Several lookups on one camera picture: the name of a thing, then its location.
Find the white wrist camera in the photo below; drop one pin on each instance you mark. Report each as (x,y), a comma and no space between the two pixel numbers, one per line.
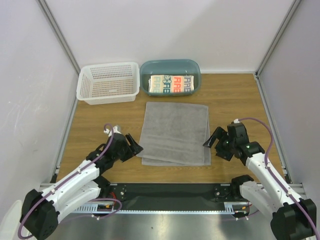
(236,121)
(116,130)

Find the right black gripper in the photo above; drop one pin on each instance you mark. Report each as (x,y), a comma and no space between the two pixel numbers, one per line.
(222,144)

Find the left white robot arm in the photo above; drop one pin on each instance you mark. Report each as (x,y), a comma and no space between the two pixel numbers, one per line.
(42,211)

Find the white plastic basket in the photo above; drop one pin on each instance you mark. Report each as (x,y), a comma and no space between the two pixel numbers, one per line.
(108,83)

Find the aluminium frame rail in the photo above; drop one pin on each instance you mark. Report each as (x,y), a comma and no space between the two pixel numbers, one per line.
(99,207)

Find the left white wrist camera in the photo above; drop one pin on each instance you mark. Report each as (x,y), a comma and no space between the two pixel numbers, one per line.
(116,130)

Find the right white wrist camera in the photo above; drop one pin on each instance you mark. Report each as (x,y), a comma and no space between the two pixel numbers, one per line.
(236,121)

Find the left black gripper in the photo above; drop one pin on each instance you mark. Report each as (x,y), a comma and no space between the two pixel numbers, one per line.
(135,148)

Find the grey towel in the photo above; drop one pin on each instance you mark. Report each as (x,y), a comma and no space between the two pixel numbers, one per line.
(173,134)

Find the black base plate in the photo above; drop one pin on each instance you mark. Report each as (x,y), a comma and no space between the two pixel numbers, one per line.
(178,197)

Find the orange white lettered towel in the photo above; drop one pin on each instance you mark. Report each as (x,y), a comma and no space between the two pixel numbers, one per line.
(171,84)

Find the teal plastic tub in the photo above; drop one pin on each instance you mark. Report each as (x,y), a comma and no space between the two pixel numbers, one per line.
(174,67)

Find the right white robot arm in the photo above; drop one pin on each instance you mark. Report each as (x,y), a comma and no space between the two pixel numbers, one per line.
(291,217)

